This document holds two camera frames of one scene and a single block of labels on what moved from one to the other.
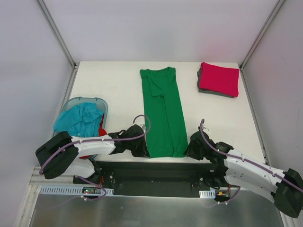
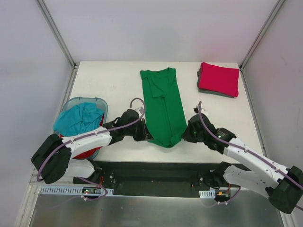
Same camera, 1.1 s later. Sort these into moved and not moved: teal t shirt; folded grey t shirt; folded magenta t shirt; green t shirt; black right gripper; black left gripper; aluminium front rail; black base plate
Moved: black left gripper; green t shirt; black right gripper
Not moved: teal t shirt; black base plate; aluminium front rail; folded magenta t shirt; folded grey t shirt
